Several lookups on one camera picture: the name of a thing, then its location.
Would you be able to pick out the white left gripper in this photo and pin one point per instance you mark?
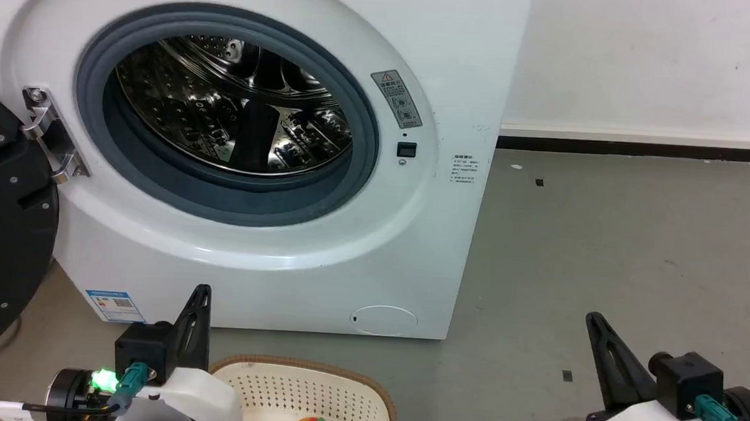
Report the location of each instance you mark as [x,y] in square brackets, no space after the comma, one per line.
[194,398]

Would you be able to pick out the black round washer door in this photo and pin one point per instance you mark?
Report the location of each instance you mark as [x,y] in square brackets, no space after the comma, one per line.
[3,227]

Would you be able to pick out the stainless steel washing machine drum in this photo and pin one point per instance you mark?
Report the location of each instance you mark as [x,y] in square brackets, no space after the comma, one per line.
[212,109]

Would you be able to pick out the silver metal door hinge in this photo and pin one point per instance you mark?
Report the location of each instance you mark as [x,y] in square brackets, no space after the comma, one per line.
[54,139]

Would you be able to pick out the blue energy label sticker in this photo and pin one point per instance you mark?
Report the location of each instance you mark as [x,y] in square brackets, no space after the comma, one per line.
[115,305]

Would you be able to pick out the cream perforated laundry basket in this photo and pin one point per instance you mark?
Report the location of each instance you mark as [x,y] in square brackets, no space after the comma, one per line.
[286,387]

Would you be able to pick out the oval drain filter cover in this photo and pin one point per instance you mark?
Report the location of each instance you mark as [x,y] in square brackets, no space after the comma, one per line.
[384,320]

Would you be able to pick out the grey rubber door gasket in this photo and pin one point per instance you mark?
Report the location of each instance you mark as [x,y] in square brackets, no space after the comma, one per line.
[358,170]

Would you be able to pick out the small printed text label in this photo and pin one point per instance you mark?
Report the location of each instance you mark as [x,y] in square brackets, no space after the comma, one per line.
[463,169]

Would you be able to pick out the black door latch socket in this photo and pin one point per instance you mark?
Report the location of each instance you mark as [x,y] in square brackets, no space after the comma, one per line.
[406,150]

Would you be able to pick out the grey warning sticker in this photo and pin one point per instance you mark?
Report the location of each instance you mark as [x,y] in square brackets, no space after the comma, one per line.
[397,99]

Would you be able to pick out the white front-load washing machine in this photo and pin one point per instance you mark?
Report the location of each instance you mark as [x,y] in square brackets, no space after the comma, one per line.
[461,79]

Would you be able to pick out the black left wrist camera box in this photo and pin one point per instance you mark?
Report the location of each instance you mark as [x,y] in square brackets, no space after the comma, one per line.
[142,346]

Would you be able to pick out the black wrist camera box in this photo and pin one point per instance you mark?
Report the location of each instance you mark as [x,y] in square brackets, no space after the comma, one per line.
[687,379]
[142,346]

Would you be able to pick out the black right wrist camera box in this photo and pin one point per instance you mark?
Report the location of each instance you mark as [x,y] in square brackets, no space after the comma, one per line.
[687,379]

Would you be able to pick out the black wall baseboard strip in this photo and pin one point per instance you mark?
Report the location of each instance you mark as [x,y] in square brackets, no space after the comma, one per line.
[646,149]

